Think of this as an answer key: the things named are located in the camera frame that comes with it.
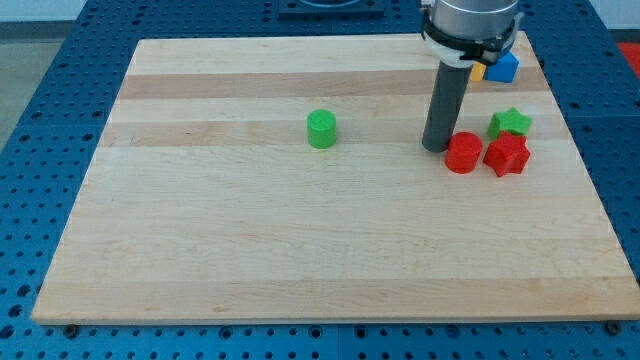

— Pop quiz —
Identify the dark blue base plate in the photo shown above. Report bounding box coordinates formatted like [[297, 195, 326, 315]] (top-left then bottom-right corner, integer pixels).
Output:
[[276, 0, 386, 19]]

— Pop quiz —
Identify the red cylinder block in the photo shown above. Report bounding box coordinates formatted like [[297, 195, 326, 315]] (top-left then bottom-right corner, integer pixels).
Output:
[[445, 132, 483, 174]]

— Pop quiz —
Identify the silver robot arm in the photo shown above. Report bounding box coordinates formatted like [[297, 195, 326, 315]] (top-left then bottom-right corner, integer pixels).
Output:
[[420, 0, 524, 68]]

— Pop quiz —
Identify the red star block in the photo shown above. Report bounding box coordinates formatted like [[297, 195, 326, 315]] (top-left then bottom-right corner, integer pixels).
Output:
[[483, 131, 530, 177]]

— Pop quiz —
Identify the green star block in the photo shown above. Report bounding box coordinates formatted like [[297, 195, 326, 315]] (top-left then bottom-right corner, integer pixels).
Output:
[[487, 108, 532, 140]]

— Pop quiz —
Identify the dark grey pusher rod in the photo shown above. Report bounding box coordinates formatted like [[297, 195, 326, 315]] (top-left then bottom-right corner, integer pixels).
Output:
[[421, 62, 471, 153]]

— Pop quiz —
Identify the green cylinder block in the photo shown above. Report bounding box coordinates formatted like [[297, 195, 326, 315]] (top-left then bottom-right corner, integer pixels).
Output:
[[306, 109, 337, 149]]

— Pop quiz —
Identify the blue cube block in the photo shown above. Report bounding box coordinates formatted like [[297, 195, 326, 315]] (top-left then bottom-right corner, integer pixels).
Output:
[[484, 52, 520, 83]]

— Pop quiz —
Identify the yellow block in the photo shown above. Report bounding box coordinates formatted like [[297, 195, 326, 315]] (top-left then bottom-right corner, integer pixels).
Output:
[[470, 62, 487, 82]]

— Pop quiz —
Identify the light wooden board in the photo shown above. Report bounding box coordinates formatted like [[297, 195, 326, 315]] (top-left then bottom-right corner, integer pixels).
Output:
[[32, 34, 639, 325]]

